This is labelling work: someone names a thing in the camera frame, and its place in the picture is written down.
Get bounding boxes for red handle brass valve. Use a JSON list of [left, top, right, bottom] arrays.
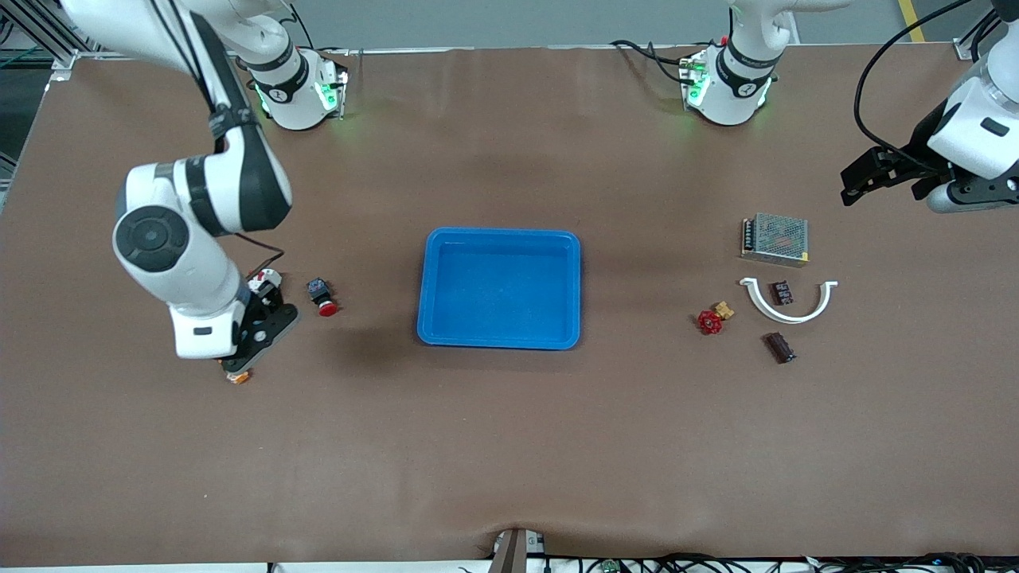
[[697, 300, 735, 336]]

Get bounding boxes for black arm base cables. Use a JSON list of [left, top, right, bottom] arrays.
[[610, 38, 695, 87]]

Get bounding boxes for blue plastic tray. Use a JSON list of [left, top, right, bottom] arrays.
[[417, 228, 582, 351]]

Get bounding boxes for aluminium frame profile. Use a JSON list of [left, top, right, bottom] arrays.
[[0, 0, 80, 72], [954, 16, 996, 61]]

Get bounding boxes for metal mesh power supply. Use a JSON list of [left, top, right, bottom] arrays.
[[740, 212, 810, 267]]

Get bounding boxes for brown table mat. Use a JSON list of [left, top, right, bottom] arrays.
[[0, 44, 1019, 567]]

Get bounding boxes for red black push button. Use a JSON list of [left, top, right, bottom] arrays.
[[306, 278, 339, 318]]

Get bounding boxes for brown grey camera mount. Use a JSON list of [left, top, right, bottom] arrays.
[[490, 528, 547, 573]]

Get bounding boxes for white curved pipe clamp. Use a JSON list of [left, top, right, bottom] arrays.
[[739, 276, 839, 325]]

